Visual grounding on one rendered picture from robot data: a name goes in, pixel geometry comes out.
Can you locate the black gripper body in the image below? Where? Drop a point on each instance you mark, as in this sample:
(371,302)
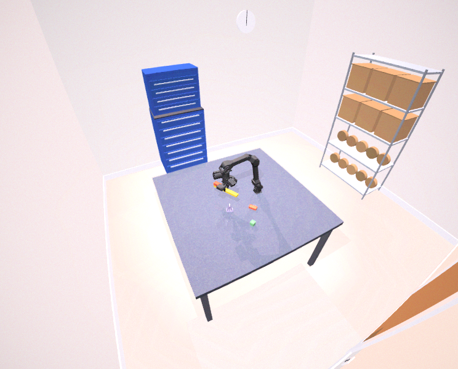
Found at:
(222,186)

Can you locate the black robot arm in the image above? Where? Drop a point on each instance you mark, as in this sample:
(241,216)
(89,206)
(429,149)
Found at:
(227,168)

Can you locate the yellow bar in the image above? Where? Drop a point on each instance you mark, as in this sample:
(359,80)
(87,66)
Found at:
(227,190)

